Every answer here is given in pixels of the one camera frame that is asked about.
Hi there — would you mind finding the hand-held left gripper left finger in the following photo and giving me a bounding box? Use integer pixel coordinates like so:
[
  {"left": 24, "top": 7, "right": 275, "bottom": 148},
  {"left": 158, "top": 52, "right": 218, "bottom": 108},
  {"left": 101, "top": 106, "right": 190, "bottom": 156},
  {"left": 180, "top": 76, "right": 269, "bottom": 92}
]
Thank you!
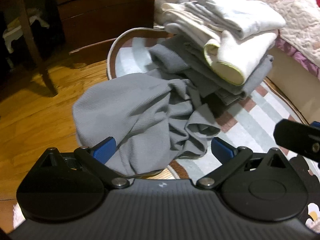
[{"left": 37, "top": 137, "right": 130, "bottom": 189}]

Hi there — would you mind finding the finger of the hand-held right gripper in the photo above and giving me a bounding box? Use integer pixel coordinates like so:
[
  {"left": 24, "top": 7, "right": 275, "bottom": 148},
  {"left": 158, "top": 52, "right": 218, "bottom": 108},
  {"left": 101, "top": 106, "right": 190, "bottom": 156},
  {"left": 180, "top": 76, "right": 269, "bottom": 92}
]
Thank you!
[{"left": 274, "top": 119, "right": 320, "bottom": 161}]

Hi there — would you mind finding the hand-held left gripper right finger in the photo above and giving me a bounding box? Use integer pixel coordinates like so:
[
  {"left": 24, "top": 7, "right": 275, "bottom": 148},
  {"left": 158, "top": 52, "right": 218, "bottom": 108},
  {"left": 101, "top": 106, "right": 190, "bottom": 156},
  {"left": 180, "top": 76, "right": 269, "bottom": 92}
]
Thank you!
[{"left": 196, "top": 137, "right": 290, "bottom": 189}]

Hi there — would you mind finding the grey waffle knit garment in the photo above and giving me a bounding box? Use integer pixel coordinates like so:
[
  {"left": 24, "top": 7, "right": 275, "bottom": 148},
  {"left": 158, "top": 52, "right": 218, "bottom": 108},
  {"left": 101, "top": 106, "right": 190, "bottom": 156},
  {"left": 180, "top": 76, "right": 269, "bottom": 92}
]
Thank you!
[{"left": 72, "top": 70, "right": 222, "bottom": 178}]

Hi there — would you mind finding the checkered round rug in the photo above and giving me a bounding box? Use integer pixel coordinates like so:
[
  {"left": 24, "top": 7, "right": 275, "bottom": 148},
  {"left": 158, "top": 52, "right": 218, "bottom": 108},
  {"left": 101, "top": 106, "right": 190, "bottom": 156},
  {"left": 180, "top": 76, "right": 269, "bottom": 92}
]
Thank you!
[{"left": 106, "top": 27, "right": 320, "bottom": 230}]

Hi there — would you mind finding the beige bed base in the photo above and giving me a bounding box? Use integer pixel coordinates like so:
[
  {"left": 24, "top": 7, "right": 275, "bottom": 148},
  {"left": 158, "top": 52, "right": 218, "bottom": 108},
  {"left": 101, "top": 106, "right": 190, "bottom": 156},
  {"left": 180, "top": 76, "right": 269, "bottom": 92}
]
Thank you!
[{"left": 154, "top": 0, "right": 320, "bottom": 127}]

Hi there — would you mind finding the grey folded garment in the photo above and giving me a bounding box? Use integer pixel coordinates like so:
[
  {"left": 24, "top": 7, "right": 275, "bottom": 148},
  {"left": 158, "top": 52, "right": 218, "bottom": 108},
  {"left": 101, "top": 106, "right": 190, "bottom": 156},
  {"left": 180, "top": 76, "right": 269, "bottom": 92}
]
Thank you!
[{"left": 149, "top": 36, "right": 275, "bottom": 105}]

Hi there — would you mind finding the white folded garment green trim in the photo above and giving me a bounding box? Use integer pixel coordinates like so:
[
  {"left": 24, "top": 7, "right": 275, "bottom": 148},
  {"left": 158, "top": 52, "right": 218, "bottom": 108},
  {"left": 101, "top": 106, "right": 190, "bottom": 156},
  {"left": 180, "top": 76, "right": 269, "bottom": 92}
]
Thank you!
[{"left": 204, "top": 29, "right": 278, "bottom": 85}]

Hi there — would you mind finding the floral quilted bedspread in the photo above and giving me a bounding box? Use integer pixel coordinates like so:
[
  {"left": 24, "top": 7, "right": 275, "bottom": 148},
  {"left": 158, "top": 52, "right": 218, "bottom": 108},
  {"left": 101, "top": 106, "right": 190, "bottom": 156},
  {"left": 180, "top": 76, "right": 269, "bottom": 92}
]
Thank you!
[{"left": 240, "top": 0, "right": 320, "bottom": 58}]

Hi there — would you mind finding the dark wooden chair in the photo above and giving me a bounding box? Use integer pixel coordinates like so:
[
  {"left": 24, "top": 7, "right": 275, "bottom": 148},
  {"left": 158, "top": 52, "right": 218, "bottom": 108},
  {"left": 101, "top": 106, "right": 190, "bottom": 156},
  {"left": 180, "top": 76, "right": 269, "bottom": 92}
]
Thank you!
[{"left": 0, "top": 0, "right": 59, "bottom": 97}]

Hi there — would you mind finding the dark wooden dresser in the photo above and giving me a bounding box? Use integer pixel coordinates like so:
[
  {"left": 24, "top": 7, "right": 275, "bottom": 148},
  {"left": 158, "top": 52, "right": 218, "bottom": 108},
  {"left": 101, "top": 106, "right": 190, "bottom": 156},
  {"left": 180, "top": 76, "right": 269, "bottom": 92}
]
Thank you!
[{"left": 21, "top": 0, "right": 157, "bottom": 63}]

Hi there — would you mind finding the small white stool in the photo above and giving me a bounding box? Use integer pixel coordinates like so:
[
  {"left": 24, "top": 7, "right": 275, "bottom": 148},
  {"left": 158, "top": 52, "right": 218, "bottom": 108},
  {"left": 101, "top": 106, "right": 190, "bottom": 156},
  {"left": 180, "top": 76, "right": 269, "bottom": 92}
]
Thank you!
[{"left": 2, "top": 15, "right": 50, "bottom": 54}]

